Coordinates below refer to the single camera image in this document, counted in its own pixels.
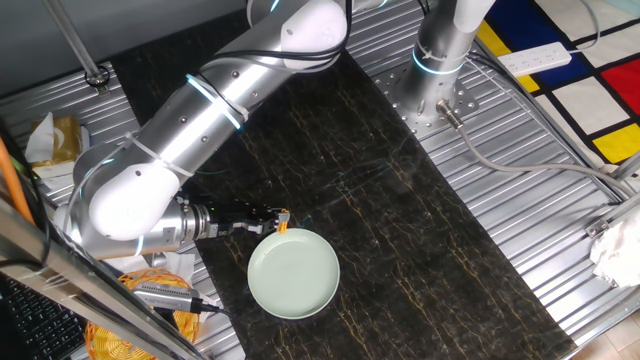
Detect white paper towel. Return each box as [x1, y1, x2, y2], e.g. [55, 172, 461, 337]
[102, 249, 196, 286]

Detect thin metal pole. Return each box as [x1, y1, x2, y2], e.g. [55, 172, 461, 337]
[42, 0, 111, 96]

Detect black marble pattern mat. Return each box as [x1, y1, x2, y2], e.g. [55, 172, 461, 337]
[109, 9, 579, 360]

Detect grey base cable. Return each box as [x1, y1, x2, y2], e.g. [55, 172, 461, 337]
[435, 98, 636, 199]

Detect white power strip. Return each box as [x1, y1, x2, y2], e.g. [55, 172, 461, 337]
[497, 41, 573, 79]

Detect orange pole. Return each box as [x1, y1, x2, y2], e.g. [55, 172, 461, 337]
[0, 137, 36, 226]

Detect long silver camera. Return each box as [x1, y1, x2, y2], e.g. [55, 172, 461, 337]
[132, 280, 204, 315]

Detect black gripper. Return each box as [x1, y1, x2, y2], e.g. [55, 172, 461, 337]
[207, 199, 289, 240]

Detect pale green plate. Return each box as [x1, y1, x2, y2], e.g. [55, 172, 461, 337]
[247, 228, 341, 321]

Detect colourful block pattern mat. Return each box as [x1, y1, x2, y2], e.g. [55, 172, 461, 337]
[474, 0, 640, 166]

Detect black keyboard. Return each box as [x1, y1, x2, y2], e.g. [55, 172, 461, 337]
[0, 277, 89, 360]

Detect white power strip cable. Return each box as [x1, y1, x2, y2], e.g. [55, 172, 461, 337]
[567, 0, 601, 55]

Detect white cloth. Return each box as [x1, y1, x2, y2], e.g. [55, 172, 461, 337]
[589, 209, 640, 289]

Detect orange wicker basket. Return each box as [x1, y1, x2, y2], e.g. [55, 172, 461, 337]
[83, 268, 201, 360]

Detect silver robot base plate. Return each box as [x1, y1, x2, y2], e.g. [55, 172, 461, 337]
[372, 62, 480, 141]

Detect aluminium frame beam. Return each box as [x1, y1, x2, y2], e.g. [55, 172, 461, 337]
[0, 199, 209, 360]

